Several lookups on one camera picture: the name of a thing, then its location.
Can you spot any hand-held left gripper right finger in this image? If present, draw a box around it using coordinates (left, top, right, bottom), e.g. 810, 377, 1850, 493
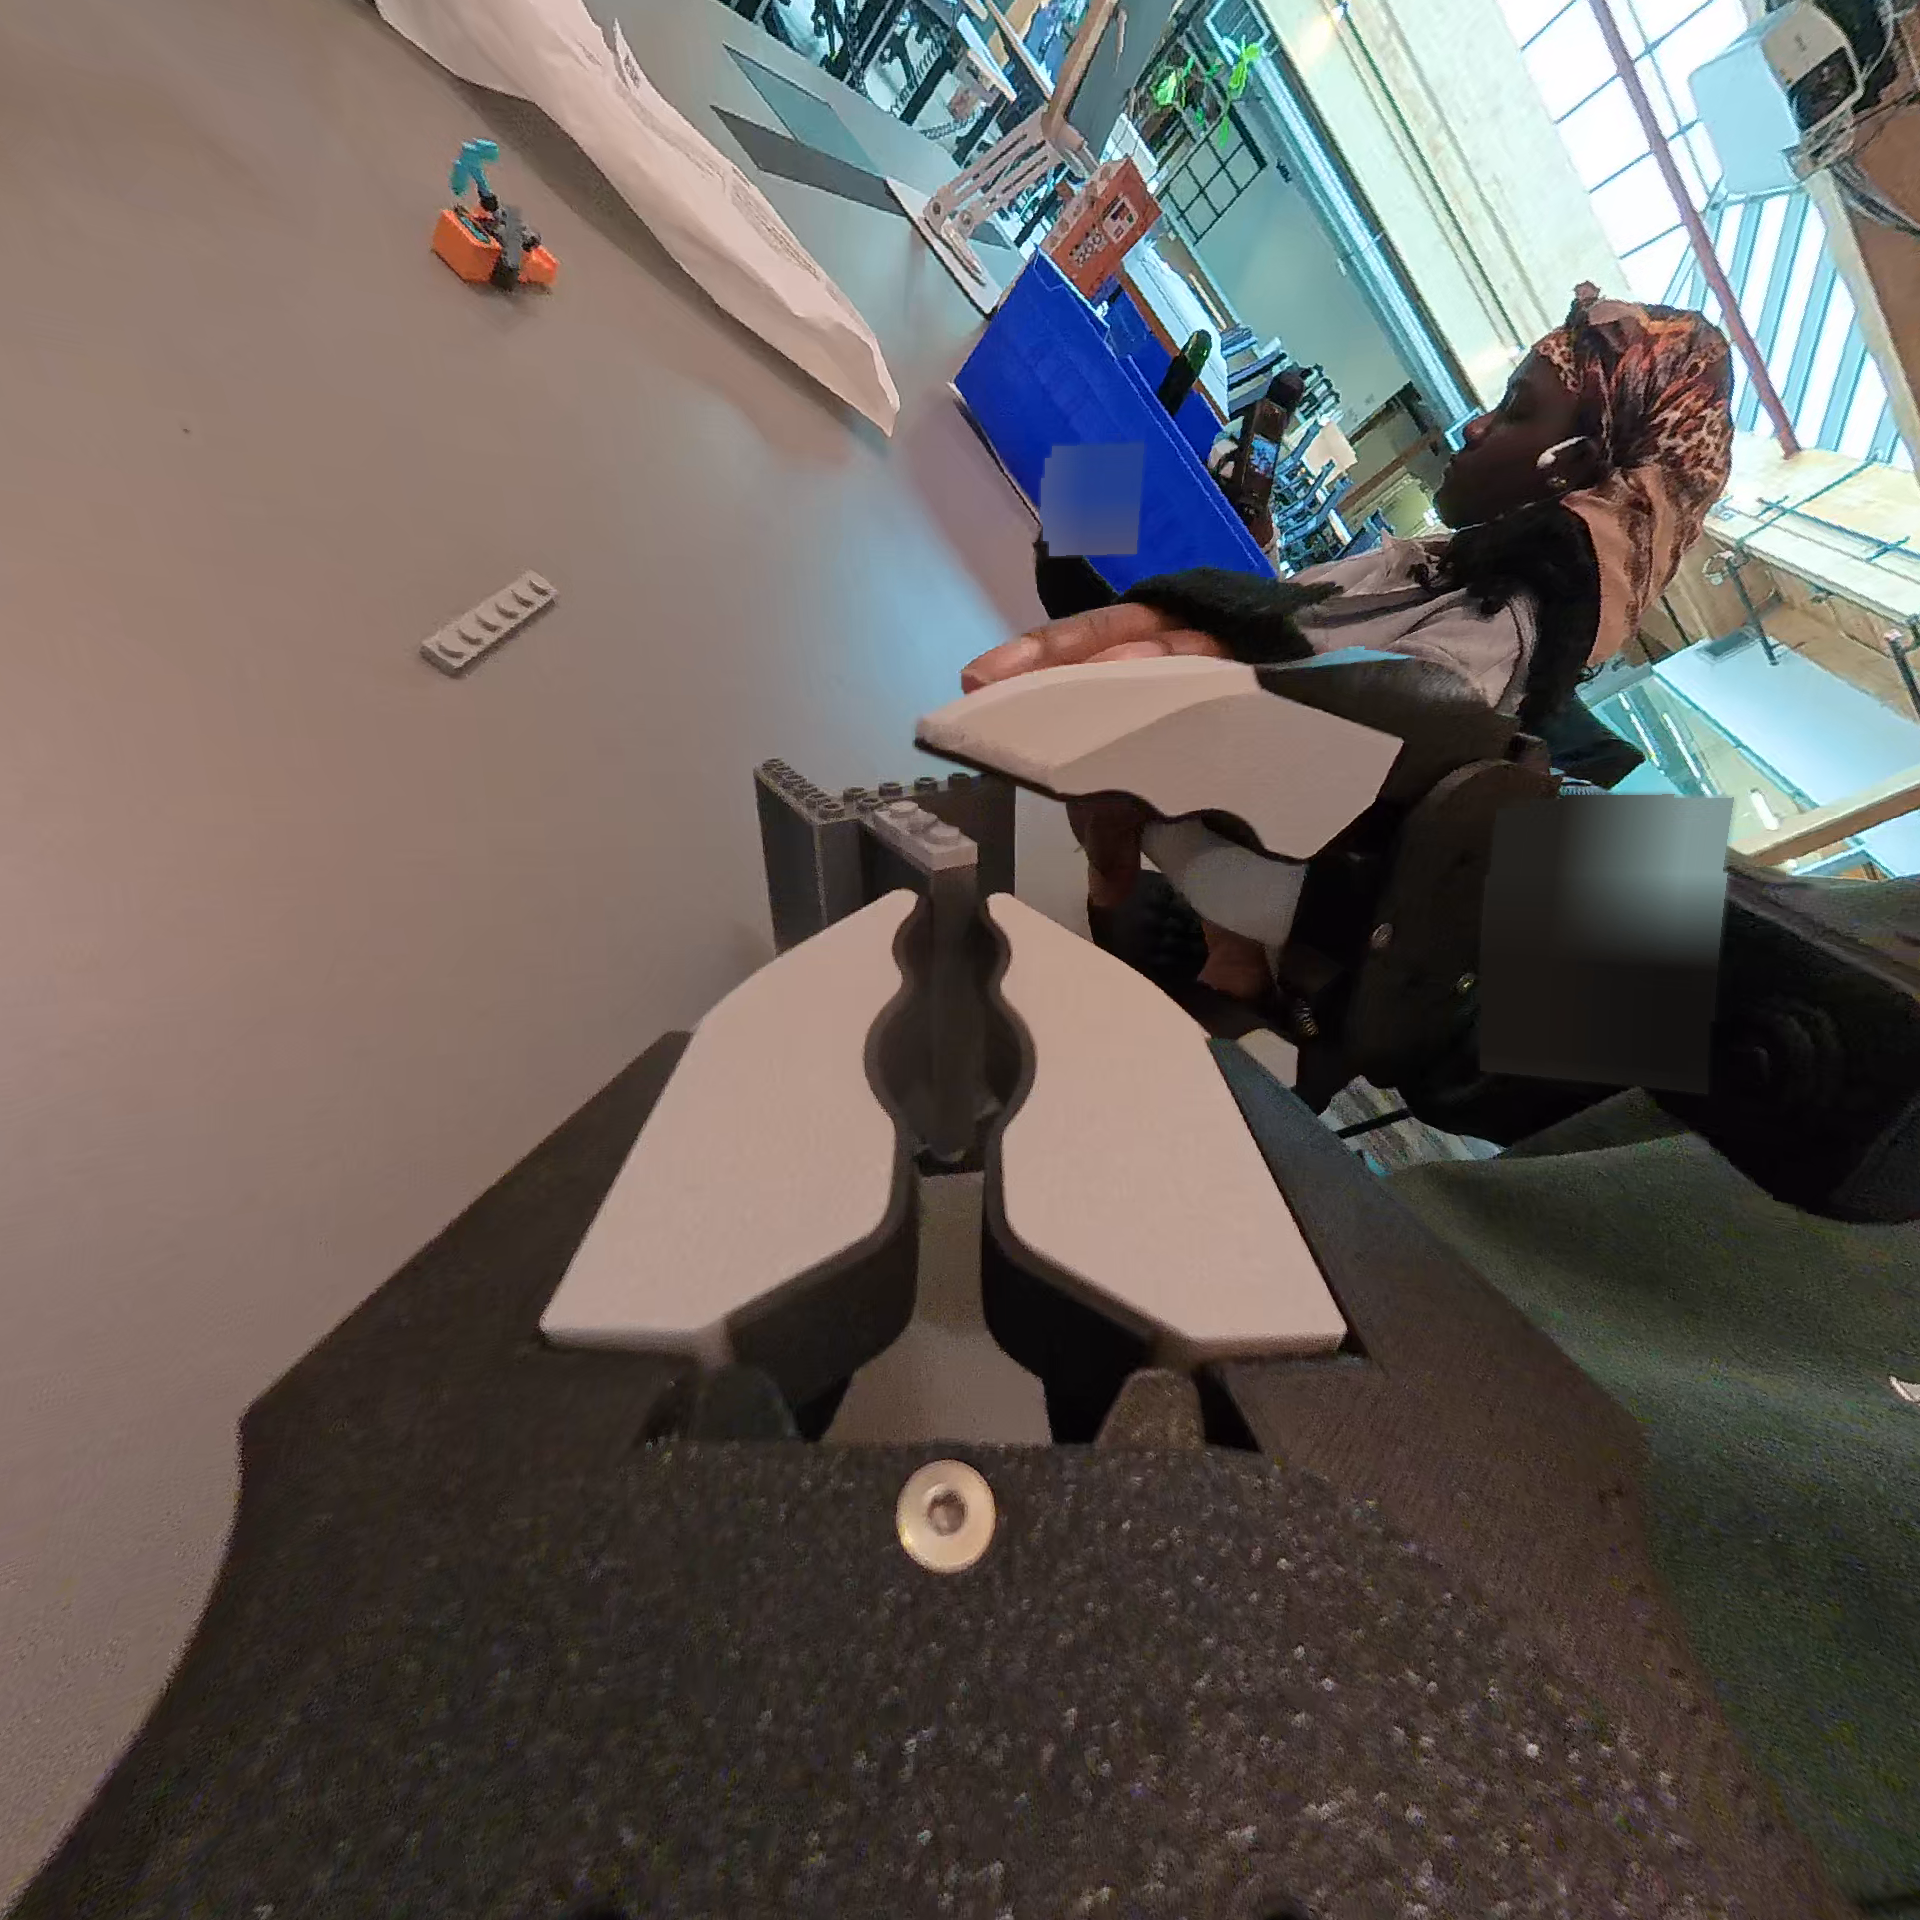
983, 892, 1350, 1430

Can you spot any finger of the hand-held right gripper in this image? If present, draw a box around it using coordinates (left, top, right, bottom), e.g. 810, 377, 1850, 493
912, 657, 1407, 863

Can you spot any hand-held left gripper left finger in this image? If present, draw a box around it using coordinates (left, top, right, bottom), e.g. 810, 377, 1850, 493
539, 890, 922, 1409

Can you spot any short light grey plate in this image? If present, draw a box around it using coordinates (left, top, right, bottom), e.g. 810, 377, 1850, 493
864, 797, 982, 873

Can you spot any dark grey cross wall piece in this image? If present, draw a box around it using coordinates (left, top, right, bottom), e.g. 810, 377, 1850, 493
752, 756, 1024, 1173

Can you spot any person's right hand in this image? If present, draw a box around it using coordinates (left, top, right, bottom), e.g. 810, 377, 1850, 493
1065, 791, 1297, 1010

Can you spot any black smartphone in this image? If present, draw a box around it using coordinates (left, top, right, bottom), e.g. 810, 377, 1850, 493
1228, 370, 1308, 531

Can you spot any blue plastic bin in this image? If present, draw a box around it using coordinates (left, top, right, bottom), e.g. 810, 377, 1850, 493
952, 246, 1280, 585

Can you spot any orange cardboard box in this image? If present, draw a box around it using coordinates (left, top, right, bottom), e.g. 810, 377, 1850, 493
1044, 159, 1162, 297

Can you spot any long light grey plate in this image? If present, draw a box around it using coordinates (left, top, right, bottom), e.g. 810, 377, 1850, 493
422, 569, 560, 682

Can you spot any white paper bag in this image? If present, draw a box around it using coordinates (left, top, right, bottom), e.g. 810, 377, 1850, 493
372, 0, 904, 438

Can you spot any orange brick mini build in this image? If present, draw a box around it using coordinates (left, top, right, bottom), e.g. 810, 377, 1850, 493
430, 137, 563, 293

